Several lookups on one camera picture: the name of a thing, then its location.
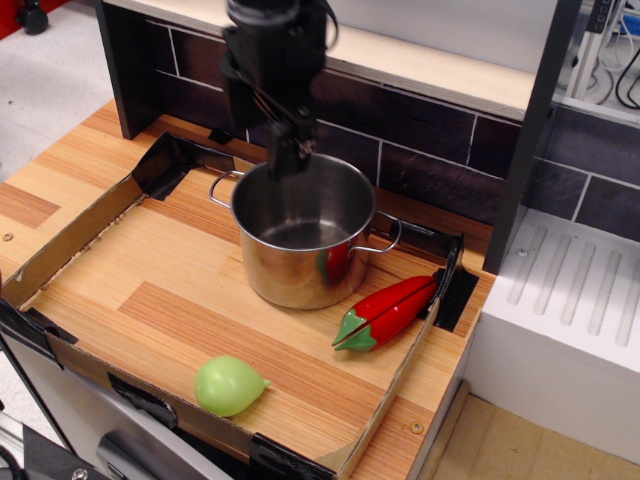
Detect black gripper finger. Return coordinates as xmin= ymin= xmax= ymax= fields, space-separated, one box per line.
xmin=266 ymin=124 xmax=316 ymax=181

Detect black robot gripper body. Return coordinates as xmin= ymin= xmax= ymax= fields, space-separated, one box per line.
xmin=220 ymin=14 xmax=327 ymax=143

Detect stainless steel pot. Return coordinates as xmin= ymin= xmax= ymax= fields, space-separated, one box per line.
xmin=216 ymin=154 xmax=379 ymax=310

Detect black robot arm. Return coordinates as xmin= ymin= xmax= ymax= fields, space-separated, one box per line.
xmin=220 ymin=1 xmax=339 ymax=181

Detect cardboard fence with black tape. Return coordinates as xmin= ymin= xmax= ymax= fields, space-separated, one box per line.
xmin=1 ymin=127 xmax=492 ymax=479

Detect red toy chili pepper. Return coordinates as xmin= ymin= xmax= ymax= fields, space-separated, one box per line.
xmin=332 ymin=276 xmax=439 ymax=352

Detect green toy pear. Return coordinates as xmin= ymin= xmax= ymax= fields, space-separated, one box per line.
xmin=195 ymin=355 xmax=271 ymax=418

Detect white toy sink drainboard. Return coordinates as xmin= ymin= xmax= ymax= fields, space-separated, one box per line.
xmin=464 ymin=210 xmax=639 ymax=462

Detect wooden shelf with dark frame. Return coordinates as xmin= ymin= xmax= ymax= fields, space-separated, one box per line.
xmin=96 ymin=1 xmax=566 ymax=273

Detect black cables in background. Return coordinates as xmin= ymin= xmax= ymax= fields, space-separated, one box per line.
xmin=589 ymin=0 xmax=640 ymax=110

